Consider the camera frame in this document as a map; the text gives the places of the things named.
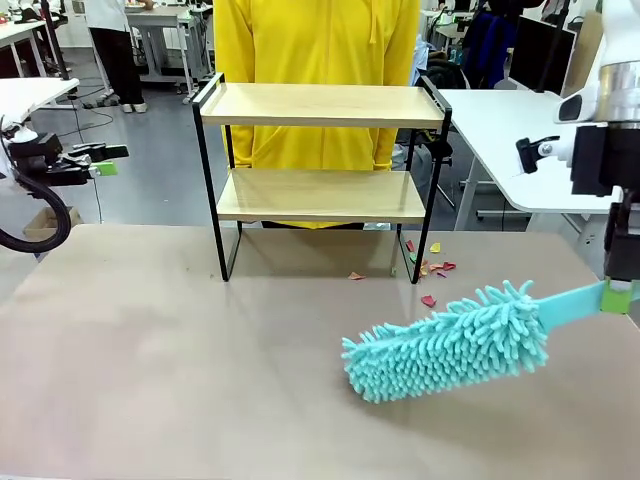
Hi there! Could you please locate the large white side table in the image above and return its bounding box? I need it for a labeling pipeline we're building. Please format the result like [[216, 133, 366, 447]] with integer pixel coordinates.
[[436, 88, 615, 249]]

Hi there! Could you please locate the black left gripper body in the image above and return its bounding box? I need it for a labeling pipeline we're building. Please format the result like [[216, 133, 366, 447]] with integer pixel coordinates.
[[8, 131, 92, 187]]

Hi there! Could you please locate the black computer monitor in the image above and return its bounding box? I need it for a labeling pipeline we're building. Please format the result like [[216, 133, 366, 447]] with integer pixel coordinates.
[[510, 14, 577, 95]]

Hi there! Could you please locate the person's right yellow-sleeved forearm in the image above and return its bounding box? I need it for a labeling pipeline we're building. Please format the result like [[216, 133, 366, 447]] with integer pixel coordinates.
[[228, 124, 257, 170]]

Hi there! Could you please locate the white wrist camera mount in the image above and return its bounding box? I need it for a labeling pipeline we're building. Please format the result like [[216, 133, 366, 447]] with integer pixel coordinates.
[[515, 133, 577, 177], [0, 113, 39, 147]]

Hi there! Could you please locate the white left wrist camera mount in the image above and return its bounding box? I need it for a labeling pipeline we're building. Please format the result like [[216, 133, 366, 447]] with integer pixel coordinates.
[[0, 113, 39, 147]]

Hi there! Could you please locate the person in white shirt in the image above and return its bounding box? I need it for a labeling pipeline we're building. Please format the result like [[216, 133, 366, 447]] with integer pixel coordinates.
[[86, 0, 150, 115]]

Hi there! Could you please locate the blue hanging jacket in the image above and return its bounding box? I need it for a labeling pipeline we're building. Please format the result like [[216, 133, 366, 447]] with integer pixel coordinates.
[[461, 3, 519, 92]]

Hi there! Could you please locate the person in yellow hoodie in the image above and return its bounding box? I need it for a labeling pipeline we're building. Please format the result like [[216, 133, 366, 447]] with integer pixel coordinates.
[[213, 0, 424, 231]]

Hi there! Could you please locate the two-tier wooden black-frame shelf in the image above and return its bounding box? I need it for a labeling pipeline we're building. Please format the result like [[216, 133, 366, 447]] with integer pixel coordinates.
[[189, 72, 452, 285]]

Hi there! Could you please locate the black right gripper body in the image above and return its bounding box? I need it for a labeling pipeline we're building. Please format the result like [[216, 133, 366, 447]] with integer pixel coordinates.
[[570, 124, 640, 198]]

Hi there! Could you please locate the black office chair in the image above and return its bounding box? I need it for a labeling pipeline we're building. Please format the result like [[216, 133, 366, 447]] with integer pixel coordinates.
[[406, 127, 458, 212]]

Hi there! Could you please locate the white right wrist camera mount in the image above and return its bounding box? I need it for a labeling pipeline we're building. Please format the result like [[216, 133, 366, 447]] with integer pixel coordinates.
[[515, 133, 577, 177]]

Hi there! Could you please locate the white desk with grey edge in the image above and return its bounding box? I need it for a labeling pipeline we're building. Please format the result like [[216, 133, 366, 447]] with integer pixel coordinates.
[[0, 77, 82, 134]]

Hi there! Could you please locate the black slanted pole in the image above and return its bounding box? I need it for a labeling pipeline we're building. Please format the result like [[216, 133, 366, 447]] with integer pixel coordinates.
[[38, 0, 72, 82]]

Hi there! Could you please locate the black upright stand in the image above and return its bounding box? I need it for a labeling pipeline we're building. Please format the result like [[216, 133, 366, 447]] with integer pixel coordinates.
[[536, 0, 574, 96]]

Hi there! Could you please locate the teal chenille duster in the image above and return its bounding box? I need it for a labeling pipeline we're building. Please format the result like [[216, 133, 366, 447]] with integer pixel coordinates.
[[340, 279, 609, 405]]

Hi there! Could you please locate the brown cardboard sheet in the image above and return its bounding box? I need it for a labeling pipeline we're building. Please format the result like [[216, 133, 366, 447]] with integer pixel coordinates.
[[561, 9, 605, 100]]

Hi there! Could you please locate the grey metal-frame workbench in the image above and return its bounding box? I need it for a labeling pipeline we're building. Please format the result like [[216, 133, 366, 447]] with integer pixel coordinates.
[[124, 3, 215, 100]]

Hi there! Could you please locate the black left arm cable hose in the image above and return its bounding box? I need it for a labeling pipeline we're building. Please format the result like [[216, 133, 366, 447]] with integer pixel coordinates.
[[0, 142, 72, 250]]

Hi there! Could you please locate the cardboard box on floor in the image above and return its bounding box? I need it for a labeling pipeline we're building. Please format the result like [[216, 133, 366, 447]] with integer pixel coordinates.
[[21, 205, 85, 242]]

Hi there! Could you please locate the white desk with clutter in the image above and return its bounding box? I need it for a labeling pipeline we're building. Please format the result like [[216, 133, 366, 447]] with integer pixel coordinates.
[[0, 18, 54, 79]]

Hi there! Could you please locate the person's left yellow-sleeved forearm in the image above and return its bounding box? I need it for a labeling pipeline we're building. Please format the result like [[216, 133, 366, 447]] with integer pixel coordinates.
[[372, 125, 401, 172]]

